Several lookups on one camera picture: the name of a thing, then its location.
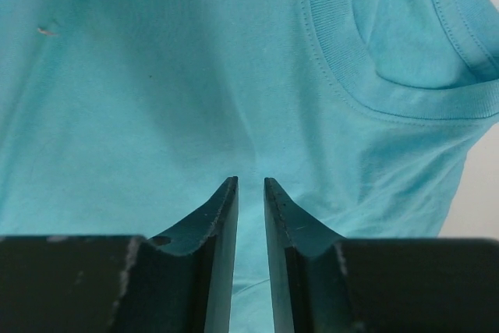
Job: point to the light teal polo shirt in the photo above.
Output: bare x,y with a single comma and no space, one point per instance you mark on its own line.
122,116

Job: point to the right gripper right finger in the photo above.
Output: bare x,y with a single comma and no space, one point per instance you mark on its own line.
324,282

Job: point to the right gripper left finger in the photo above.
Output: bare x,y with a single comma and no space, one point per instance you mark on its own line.
177,281

